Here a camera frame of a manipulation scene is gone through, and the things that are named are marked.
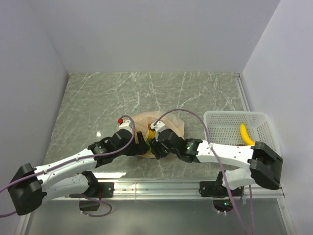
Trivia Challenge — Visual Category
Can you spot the orange translucent plastic bag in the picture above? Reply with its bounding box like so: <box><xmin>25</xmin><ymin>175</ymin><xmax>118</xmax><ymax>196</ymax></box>
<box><xmin>132</xmin><ymin>111</ymin><xmax>184</xmax><ymax>144</ymax></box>

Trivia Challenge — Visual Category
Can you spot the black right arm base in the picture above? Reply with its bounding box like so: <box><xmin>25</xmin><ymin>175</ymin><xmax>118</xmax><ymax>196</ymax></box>
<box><xmin>199</xmin><ymin>181</ymin><xmax>234</xmax><ymax>214</ymax></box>

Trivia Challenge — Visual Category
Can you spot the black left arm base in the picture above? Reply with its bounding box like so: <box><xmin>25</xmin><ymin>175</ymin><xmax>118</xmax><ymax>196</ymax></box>
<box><xmin>69</xmin><ymin>182</ymin><xmax>114</xmax><ymax>217</ymax></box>

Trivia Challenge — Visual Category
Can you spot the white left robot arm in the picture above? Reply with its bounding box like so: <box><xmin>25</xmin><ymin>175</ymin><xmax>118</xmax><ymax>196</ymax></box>
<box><xmin>8</xmin><ymin>129</ymin><xmax>150</xmax><ymax>215</ymax></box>

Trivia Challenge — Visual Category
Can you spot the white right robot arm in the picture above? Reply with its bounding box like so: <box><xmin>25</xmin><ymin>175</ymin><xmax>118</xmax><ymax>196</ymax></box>
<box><xmin>149</xmin><ymin>129</ymin><xmax>283</xmax><ymax>196</ymax></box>

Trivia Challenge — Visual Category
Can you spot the yellow mango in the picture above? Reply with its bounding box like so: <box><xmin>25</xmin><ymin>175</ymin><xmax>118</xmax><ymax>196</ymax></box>
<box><xmin>148</xmin><ymin>130</ymin><xmax>156</xmax><ymax>140</ymax></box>

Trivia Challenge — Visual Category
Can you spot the white perforated plastic basket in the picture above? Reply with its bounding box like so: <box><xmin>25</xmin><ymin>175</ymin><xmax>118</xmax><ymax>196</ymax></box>
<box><xmin>203</xmin><ymin>111</ymin><xmax>281</xmax><ymax>155</ymax></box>

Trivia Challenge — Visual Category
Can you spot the yellow banana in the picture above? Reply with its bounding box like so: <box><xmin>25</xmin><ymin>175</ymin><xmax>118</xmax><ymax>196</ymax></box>
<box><xmin>240</xmin><ymin>123</ymin><xmax>255</xmax><ymax>145</ymax></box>

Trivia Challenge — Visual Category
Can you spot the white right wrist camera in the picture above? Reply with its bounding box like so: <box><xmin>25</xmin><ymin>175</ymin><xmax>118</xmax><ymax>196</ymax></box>
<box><xmin>150</xmin><ymin>121</ymin><xmax>166</xmax><ymax>134</ymax></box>

